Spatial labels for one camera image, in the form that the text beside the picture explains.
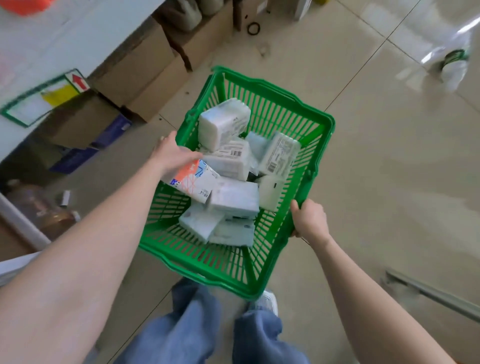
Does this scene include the person's right hand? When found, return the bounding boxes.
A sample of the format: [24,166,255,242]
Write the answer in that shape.
[289,198,331,248]

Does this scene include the person's left hand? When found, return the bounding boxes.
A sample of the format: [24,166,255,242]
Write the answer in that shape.
[148,130,205,179]

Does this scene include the orange patterned tissue pack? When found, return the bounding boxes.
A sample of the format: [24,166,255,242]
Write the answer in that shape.
[161,159,221,205]

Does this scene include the pile of white tissue packs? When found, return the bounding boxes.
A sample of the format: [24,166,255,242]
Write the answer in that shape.
[178,98,302,248]

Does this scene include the green plastic basket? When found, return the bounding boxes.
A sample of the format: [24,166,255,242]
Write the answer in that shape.
[138,65,337,302]

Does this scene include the person's left forearm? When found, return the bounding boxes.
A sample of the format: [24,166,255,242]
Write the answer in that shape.
[0,157,168,364]

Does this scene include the person's right forearm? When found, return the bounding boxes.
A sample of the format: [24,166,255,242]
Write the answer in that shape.
[309,232,457,364]

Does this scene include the person's white shoe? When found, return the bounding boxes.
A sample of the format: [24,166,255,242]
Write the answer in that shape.
[248,290,280,317]

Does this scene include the green bordered shelf label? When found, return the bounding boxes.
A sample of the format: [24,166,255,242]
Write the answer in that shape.
[0,68,92,129]

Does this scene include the person's blue jeans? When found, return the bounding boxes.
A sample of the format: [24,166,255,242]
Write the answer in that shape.
[122,277,311,364]

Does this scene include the brown cardboard box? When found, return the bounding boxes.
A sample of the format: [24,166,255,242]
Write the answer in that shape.
[163,0,235,72]
[89,16,193,124]

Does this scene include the blue printed cardboard box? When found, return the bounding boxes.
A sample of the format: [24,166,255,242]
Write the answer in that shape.
[33,89,133,175]

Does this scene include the brown jar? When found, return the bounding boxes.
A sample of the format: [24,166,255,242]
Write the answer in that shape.
[4,179,79,242]

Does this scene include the clear water bottle green label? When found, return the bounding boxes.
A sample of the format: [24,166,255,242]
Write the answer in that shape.
[419,29,473,94]

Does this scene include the grey metal rail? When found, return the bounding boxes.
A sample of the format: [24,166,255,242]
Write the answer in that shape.
[381,267,480,324]

